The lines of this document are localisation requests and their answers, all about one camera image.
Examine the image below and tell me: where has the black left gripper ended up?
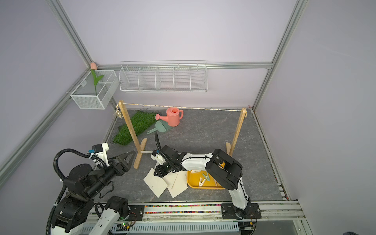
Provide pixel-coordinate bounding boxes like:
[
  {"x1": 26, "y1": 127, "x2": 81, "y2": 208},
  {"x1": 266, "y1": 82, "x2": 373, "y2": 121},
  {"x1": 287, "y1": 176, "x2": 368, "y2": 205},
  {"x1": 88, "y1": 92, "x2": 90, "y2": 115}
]
[{"x1": 87, "y1": 150, "x2": 136, "y2": 198}]

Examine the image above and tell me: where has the white hooked clothespin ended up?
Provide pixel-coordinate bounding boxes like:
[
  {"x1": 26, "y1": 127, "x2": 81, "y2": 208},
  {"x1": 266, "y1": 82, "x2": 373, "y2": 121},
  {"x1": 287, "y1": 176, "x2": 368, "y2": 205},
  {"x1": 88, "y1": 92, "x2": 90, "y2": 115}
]
[{"x1": 199, "y1": 178, "x2": 206, "y2": 187}]

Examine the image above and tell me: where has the green clothespin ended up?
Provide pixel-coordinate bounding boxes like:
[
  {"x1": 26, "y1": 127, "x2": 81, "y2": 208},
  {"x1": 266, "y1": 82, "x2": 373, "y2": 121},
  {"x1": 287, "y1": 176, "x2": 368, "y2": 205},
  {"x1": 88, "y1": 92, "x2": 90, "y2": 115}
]
[{"x1": 202, "y1": 174, "x2": 210, "y2": 181}]

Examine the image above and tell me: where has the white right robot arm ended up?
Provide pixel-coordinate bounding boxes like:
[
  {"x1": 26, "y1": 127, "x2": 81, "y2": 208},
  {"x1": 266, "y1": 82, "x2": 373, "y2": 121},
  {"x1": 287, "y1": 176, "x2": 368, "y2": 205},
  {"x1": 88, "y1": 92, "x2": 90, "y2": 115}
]
[{"x1": 151, "y1": 146, "x2": 261, "y2": 220}]

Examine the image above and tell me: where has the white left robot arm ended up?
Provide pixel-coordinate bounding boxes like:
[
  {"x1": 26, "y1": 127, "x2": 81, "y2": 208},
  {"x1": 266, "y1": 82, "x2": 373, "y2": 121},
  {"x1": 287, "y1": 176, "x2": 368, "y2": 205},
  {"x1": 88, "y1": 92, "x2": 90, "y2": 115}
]
[{"x1": 45, "y1": 148, "x2": 136, "y2": 235}]

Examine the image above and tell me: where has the yellow plastic tray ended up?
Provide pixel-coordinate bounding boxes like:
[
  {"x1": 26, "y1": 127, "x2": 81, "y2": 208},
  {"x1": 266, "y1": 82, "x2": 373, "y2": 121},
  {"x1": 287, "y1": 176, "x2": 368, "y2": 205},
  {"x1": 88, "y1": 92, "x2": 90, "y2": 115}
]
[{"x1": 187, "y1": 170, "x2": 225, "y2": 190}]

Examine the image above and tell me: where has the green artificial grass mat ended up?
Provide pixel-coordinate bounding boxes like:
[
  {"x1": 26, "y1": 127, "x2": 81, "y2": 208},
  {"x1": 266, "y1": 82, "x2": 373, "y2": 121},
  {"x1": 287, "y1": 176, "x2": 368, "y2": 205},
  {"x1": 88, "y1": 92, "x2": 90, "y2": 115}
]
[{"x1": 113, "y1": 110, "x2": 159, "y2": 146}]

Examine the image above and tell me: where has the pink artificial tulip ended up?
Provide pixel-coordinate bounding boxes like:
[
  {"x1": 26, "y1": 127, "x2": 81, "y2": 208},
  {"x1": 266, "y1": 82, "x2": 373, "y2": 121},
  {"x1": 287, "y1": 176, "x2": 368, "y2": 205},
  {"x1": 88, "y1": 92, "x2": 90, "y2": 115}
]
[{"x1": 90, "y1": 62, "x2": 104, "y2": 95}]

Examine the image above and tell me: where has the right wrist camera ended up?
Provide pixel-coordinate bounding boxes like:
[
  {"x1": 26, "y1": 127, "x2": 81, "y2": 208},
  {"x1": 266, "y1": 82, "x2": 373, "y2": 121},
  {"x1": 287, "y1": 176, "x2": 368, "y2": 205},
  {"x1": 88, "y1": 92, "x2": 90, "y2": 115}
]
[{"x1": 151, "y1": 150, "x2": 165, "y2": 165}]

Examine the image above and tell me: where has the wooden drying rack frame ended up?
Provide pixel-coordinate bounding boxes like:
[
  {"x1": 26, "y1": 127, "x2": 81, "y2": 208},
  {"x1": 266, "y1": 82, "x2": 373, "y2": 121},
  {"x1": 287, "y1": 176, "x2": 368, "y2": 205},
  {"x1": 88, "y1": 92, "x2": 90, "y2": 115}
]
[{"x1": 117, "y1": 99, "x2": 248, "y2": 169}]

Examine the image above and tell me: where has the twine string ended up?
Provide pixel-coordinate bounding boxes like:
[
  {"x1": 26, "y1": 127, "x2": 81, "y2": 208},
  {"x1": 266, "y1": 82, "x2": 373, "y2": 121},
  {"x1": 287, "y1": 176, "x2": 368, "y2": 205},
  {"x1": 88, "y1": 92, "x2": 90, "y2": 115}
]
[{"x1": 115, "y1": 102, "x2": 247, "y2": 118}]

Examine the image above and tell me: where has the white mesh wall basket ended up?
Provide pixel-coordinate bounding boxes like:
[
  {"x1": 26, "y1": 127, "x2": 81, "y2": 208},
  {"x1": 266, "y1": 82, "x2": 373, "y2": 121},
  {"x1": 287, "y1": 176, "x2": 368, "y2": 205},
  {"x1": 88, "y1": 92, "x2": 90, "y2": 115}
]
[{"x1": 70, "y1": 70, "x2": 119, "y2": 110}]

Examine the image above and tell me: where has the white wire wall shelf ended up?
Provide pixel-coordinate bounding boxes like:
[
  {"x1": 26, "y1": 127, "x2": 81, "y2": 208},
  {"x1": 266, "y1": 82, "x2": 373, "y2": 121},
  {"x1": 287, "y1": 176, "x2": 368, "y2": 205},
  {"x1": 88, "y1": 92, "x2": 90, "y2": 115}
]
[{"x1": 119, "y1": 60, "x2": 208, "y2": 93}]

